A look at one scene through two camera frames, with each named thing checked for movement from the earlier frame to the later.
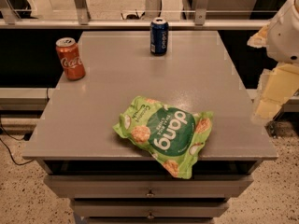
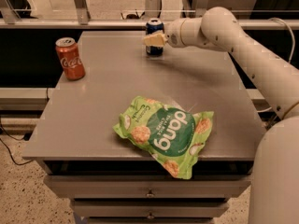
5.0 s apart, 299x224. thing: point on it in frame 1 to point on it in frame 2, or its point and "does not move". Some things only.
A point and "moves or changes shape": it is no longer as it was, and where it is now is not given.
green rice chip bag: [173, 133] does not move
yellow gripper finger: [261, 38] to [179, 33]
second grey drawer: [150, 208] does not move
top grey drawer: [149, 186] does not move
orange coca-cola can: [70, 59] does not move
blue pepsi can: [159, 36] moves or changes shape
